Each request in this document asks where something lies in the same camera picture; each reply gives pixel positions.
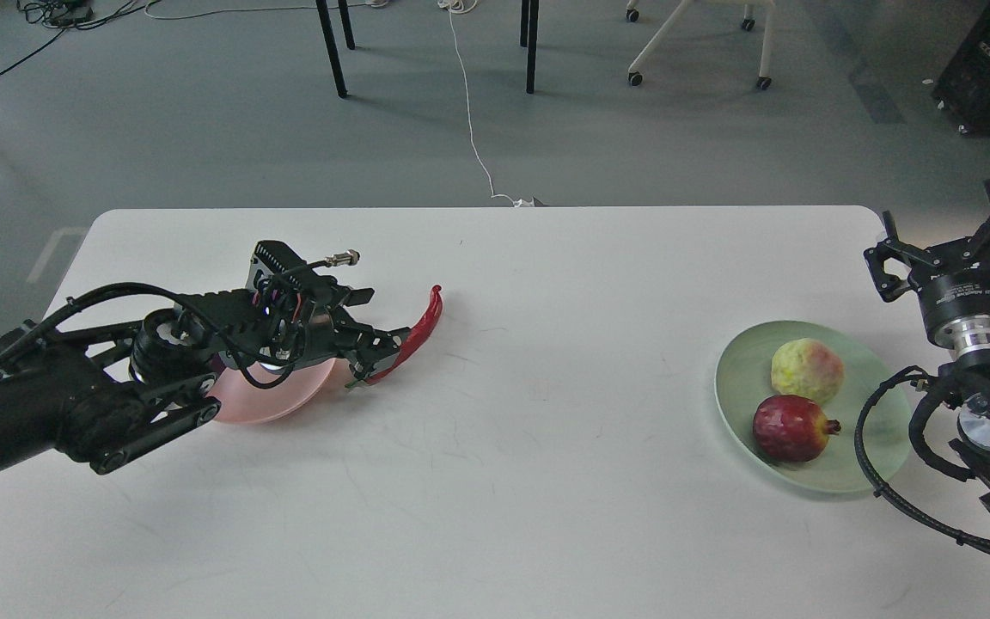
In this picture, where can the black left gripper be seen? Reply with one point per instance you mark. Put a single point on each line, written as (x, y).
(289, 315)

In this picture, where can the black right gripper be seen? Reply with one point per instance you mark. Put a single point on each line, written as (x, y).
(968, 301)

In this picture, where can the red chili pepper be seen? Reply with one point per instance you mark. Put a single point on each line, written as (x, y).
(419, 334)

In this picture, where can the green pink guava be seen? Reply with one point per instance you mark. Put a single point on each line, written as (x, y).
(808, 368)

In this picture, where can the red pomegranate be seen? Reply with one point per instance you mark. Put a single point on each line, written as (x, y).
(792, 428)

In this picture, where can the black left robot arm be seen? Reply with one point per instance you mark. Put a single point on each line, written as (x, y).
(126, 368)

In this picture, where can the pink plate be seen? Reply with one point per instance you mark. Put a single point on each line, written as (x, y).
(242, 404)

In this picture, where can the light green plate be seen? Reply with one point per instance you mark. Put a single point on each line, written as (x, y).
(742, 382)

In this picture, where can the black table leg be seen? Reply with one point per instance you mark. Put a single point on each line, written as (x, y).
(332, 48)
(346, 24)
(528, 39)

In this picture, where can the black table leg rear left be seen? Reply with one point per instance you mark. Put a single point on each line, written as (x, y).
(346, 24)

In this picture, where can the black table leg right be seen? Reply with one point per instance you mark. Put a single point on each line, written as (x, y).
(528, 39)

